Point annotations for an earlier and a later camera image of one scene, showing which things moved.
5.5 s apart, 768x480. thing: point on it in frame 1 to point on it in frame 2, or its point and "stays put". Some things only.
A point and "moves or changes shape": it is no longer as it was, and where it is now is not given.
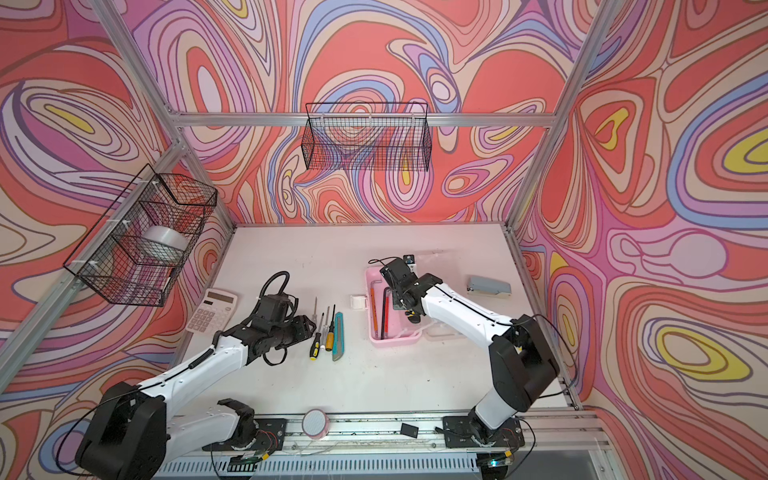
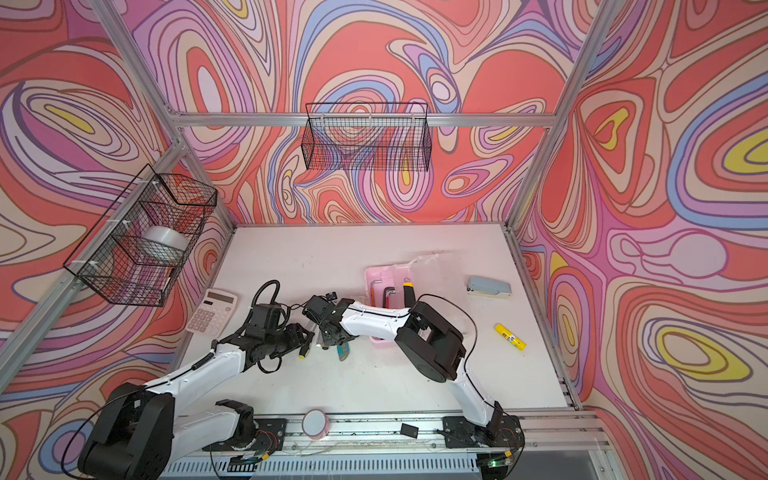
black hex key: (383, 312) stays put
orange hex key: (372, 283) stays put
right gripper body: (399, 295) to (330, 340)
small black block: (409, 430) stays put
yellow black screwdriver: (316, 341) moves or changes shape
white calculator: (213, 312) stays put
